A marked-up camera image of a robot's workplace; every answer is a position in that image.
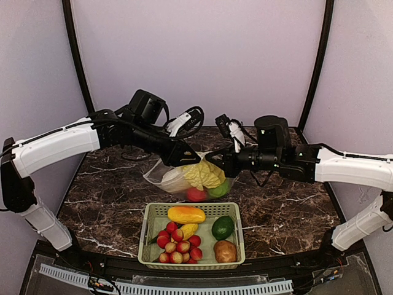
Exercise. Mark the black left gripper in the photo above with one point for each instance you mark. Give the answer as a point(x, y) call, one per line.
point(171, 152)

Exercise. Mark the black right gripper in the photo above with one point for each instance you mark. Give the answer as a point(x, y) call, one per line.
point(232, 160)

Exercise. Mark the toy napa cabbage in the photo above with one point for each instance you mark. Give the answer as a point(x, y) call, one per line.
point(203, 175)

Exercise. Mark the clear dotted zip top bag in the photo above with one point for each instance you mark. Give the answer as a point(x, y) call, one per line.
point(155, 174)

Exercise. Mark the green toy apple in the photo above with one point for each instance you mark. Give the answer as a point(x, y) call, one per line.
point(220, 190)

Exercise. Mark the red toy pomegranate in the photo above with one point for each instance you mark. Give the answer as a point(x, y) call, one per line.
point(195, 195)

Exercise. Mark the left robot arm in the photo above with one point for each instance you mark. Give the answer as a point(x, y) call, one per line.
point(131, 125)

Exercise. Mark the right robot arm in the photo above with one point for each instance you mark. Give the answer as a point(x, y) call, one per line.
point(309, 163)

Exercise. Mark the orange yellow toy mango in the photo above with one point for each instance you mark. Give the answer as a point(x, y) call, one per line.
point(186, 215)

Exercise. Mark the dark green toy avocado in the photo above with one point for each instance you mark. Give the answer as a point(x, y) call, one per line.
point(222, 228)

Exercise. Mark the small yellow toy corn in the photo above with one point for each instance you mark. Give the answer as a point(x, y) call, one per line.
point(189, 230)

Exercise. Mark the toy lychee fruit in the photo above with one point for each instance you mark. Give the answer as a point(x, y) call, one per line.
point(176, 257)
point(183, 247)
point(170, 247)
point(164, 258)

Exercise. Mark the brown toy potato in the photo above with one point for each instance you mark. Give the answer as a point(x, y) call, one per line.
point(225, 252)

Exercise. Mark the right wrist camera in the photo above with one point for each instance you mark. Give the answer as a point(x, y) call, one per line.
point(229, 128)

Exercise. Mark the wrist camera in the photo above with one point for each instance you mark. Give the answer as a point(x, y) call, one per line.
point(186, 124)
point(229, 128)

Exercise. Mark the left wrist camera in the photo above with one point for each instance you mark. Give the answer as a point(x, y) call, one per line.
point(186, 124)

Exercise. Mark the white slotted cable duct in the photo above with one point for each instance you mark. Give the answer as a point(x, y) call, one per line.
point(159, 285)

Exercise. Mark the black right corner frame post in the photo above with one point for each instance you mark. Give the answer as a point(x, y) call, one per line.
point(318, 64)

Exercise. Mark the black corner frame post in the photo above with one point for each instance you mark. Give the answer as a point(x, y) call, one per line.
point(318, 64)
point(76, 56)

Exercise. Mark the black left corner frame post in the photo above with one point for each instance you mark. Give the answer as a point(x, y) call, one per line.
point(76, 56)

